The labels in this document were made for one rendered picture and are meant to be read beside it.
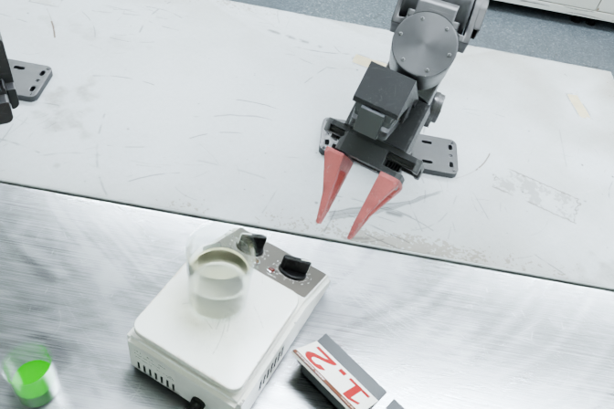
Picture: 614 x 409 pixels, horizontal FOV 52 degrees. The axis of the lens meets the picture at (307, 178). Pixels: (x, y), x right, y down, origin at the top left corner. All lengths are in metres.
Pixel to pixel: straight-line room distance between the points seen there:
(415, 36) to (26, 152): 0.54
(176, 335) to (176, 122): 0.38
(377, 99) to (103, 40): 0.61
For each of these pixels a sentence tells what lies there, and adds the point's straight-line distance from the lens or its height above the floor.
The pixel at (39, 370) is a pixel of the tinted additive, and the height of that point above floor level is 0.92.
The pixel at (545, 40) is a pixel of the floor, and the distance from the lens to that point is 3.08.
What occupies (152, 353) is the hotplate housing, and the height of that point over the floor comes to 0.97.
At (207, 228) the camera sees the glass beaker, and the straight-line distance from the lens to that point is 0.58.
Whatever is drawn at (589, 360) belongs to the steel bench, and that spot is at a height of 0.90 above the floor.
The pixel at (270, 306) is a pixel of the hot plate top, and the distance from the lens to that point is 0.63.
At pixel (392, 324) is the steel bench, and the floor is 0.90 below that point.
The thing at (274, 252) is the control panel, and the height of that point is 0.94.
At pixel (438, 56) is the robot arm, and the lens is 0.56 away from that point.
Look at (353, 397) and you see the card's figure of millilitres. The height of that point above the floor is 0.93.
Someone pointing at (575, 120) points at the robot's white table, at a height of 0.90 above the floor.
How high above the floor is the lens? 1.53
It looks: 48 degrees down
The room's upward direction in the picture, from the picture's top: 12 degrees clockwise
